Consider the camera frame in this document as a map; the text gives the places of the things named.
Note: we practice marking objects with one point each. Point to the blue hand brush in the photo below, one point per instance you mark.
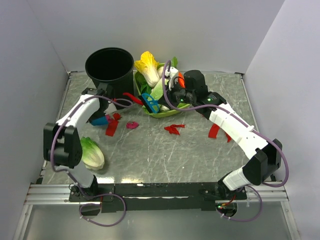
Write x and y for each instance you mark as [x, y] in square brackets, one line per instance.
[150, 103]

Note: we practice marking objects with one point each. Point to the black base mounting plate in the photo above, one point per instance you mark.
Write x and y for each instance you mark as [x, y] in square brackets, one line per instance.
[113, 203]

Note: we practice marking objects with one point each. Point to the aluminium frame rail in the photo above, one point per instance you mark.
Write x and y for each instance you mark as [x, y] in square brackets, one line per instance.
[57, 194]

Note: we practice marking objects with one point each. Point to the green plastic basket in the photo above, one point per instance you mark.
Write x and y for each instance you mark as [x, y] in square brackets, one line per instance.
[167, 113]

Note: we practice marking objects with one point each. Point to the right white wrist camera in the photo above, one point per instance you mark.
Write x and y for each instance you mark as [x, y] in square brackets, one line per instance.
[169, 75]

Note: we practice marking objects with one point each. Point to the green cabbage on table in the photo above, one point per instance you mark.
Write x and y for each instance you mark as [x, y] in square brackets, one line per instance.
[92, 156]

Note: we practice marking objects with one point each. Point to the long green romaine lettuce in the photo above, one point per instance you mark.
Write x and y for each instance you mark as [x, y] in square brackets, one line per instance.
[157, 93]

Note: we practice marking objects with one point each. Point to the black plastic bucket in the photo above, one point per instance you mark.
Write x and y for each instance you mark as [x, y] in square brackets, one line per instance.
[111, 68]

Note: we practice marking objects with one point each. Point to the narrow red paper strip right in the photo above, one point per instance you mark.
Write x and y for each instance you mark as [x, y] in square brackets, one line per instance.
[228, 137]

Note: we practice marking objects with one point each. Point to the red chili pepper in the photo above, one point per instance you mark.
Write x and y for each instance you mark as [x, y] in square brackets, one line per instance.
[133, 98]

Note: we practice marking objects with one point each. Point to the orange carrot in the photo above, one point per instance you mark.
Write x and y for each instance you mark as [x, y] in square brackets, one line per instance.
[181, 80]

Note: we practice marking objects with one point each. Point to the green spinach leaves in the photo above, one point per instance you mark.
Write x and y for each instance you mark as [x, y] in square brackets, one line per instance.
[141, 84]

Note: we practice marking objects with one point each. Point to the white radish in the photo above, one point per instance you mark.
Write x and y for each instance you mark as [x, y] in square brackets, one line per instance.
[160, 71]

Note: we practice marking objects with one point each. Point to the wide red paper strip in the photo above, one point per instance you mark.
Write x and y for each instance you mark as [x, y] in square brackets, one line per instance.
[213, 132]

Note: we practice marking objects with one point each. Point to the yellow napa cabbage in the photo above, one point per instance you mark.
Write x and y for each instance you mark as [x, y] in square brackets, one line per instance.
[148, 67]

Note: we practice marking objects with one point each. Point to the pink paper scrap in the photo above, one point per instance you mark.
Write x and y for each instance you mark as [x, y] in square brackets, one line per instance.
[132, 125]
[108, 119]

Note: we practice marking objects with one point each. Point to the blue dustpan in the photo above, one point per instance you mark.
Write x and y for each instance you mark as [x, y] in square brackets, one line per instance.
[99, 121]

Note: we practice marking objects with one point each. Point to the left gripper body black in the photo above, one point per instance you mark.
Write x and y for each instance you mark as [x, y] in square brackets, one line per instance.
[99, 113]

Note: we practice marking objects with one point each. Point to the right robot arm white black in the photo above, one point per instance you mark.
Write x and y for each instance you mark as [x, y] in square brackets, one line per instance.
[264, 155]

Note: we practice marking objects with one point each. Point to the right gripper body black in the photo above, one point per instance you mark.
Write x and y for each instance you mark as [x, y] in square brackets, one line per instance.
[178, 95]

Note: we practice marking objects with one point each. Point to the small red paper scrap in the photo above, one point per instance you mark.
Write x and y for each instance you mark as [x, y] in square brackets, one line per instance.
[116, 116]

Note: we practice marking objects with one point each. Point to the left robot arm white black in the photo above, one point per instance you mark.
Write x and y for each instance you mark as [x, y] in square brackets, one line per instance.
[61, 141]

